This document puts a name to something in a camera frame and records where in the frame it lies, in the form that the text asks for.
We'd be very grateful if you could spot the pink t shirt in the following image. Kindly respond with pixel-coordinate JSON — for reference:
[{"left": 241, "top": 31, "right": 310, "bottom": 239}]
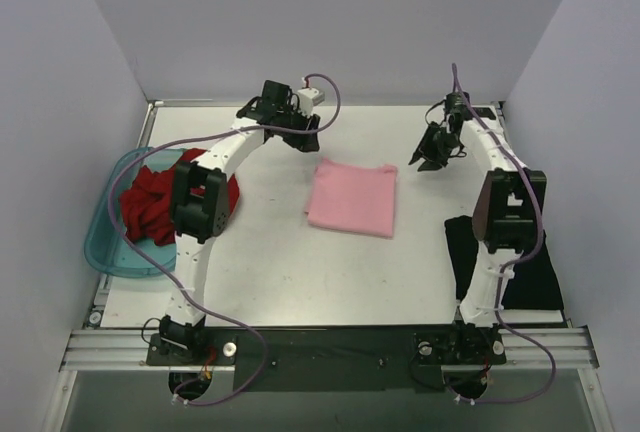
[{"left": 305, "top": 158, "right": 397, "bottom": 239}]

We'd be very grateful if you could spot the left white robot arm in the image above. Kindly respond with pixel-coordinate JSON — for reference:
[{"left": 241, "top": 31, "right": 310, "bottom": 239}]
[{"left": 159, "top": 80, "right": 325, "bottom": 364}]

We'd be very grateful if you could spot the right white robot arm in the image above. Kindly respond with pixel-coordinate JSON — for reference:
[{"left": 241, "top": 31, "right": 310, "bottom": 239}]
[{"left": 409, "top": 92, "right": 546, "bottom": 327}]

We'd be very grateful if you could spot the black folded t shirt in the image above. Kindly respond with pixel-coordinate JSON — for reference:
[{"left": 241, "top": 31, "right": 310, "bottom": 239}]
[{"left": 444, "top": 215, "right": 564, "bottom": 311}]

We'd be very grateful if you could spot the red t shirt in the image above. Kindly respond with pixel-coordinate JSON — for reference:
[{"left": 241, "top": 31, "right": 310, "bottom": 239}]
[{"left": 119, "top": 148, "right": 240, "bottom": 246}]

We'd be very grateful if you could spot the teal plastic bin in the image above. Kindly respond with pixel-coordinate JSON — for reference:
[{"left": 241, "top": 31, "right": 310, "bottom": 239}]
[{"left": 84, "top": 147, "right": 183, "bottom": 279}]

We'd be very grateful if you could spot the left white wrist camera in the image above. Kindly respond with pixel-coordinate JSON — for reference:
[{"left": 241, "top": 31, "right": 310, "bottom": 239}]
[{"left": 296, "top": 87, "right": 325, "bottom": 116}]

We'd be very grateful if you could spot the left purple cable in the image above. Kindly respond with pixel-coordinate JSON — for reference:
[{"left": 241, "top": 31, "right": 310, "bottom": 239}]
[{"left": 107, "top": 72, "right": 344, "bottom": 407}]

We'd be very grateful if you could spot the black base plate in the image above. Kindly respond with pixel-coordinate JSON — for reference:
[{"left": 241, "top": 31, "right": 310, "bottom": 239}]
[{"left": 147, "top": 324, "right": 506, "bottom": 392}]

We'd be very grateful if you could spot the aluminium rail frame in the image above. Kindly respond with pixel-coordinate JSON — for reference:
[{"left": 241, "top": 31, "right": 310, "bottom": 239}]
[{"left": 60, "top": 327, "right": 600, "bottom": 371}]

